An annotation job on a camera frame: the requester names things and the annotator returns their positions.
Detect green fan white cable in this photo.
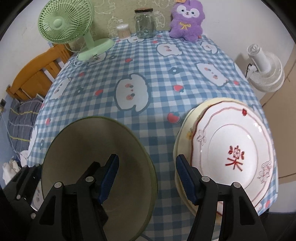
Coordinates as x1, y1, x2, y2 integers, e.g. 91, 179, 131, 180
64, 41, 102, 67

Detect ceramic bowl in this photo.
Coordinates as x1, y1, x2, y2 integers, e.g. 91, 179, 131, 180
41, 116, 158, 240

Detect beaded yellow flower plate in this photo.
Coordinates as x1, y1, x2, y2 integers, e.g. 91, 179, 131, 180
173, 98, 234, 216

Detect green cartoon wall mat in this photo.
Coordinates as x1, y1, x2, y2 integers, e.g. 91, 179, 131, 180
90, 0, 175, 40

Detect toothpick container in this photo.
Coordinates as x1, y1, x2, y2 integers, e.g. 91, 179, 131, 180
116, 24, 130, 40

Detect grey plaid pillow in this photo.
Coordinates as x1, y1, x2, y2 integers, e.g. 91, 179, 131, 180
7, 98, 43, 153

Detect white plate red pattern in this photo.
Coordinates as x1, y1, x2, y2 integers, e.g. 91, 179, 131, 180
191, 101, 274, 206

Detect green desk fan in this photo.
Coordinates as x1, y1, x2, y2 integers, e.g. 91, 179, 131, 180
38, 0, 114, 61

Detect wooden bed headboard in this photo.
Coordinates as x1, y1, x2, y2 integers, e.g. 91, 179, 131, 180
6, 44, 73, 101

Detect glass jar black lid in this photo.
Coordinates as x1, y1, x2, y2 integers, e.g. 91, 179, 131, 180
134, 8, 156, 39

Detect purple plush bunny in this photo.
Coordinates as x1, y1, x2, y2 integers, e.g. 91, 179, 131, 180
169, 0, 205, 42

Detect scalloped yellow flower plate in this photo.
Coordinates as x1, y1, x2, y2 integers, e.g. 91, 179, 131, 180
175, 172, 223, 225

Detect white floor fan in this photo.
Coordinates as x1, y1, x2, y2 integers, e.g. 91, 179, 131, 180
247, 44, 285, 93

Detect white crumpled cloth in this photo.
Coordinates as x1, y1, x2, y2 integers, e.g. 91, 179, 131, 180
3, 150, 28, 185

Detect wall power socket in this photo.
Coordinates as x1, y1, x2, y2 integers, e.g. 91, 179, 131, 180
0, 99, 6, 108

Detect blue checkered tablecloth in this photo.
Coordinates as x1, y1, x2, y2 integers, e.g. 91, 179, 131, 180
28, 32, 266, 240

